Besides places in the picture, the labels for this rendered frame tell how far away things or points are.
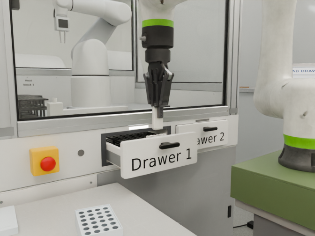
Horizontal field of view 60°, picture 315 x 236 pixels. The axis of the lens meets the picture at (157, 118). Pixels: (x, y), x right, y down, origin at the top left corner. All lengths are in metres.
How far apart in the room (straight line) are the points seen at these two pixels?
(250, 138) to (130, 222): 2.06
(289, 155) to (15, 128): 0.77
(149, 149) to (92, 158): 0.20
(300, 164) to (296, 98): 0.18
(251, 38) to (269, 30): 1.67
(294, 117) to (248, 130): 1.83
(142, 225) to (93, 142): 0.34
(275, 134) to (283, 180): 1.77
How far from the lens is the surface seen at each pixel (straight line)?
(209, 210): 1.34
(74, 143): 0.90
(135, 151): 0.81
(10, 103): 0.84
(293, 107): 0.84
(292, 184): 0.75
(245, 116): 2.66
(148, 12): 0.80
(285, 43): 0.98
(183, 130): 1.09
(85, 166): 0.93
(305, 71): 1.67
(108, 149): 0.93
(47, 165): 0.81
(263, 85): 0.97
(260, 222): 0.93
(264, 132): 2.57
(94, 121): 0.91
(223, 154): 1.31
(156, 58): 0.78
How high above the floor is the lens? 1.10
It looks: 8 degrees down
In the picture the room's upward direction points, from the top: straight up
